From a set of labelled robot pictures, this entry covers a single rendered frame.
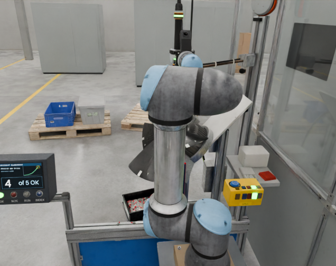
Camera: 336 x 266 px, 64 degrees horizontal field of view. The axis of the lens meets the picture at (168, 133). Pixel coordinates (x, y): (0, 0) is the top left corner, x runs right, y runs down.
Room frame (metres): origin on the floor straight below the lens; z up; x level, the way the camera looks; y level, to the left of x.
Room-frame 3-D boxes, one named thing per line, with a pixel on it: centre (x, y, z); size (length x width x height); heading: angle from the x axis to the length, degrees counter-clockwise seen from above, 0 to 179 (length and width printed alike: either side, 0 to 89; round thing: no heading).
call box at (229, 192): (1.07, -0.37, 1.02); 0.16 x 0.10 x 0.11; 96
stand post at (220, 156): (1.56, -0.35, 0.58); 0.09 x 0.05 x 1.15; 6
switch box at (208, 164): (1.65, -0.34, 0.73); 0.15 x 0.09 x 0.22; 96
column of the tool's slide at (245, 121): (1.87, -0.58, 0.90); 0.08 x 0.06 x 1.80; 41
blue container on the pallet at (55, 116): (4.07, 1.74, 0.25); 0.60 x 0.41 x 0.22; 14
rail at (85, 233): (1.02, 0.02, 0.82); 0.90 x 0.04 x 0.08; 96
